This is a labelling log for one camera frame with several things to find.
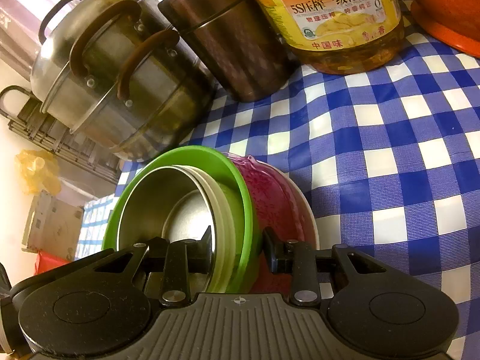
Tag white bowl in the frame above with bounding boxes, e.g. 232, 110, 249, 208
199, 172, 242, 294
187, 170, 230, 282

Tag green bowl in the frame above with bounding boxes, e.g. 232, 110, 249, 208
101, 145, 263, 294

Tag pink glass bowl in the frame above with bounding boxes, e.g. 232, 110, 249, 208
221, 153, 308, 293

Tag silver appliance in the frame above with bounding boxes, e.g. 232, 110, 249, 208
0, 0, 70, 80

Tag blue white checkered tablecloth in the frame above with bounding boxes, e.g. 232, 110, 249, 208
116, 0, 480, 360

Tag brown cylindrical canister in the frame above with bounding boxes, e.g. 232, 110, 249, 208
157, 0, 301, 103

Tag light blue printed cloth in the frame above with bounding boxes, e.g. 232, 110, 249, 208
77, 195, 121, 260

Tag yellow plastic bag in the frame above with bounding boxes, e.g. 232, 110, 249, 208
15, 149, 61, 196

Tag stainless steel steamer pot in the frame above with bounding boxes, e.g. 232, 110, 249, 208
30, 0, 218, 162

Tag cardboard box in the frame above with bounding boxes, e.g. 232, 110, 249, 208
22, 190, 85, 260

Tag stainless steel bowl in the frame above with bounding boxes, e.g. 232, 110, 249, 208
118, 165, 217, 282

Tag red packet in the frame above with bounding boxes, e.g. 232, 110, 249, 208
35, 251, 73, 277

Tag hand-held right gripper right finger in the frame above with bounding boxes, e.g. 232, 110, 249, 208
262, 227, 372, 297

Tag dark folding rack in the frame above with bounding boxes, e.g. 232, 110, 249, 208
0, 85, 121, 185

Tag large cooking oil bottle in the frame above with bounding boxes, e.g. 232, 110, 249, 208
234, 0, 406, 75

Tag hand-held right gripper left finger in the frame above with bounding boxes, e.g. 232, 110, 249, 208
94, 225, 215, 297

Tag red electric pressure cooker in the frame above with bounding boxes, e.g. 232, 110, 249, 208
397, 0, 480, 59

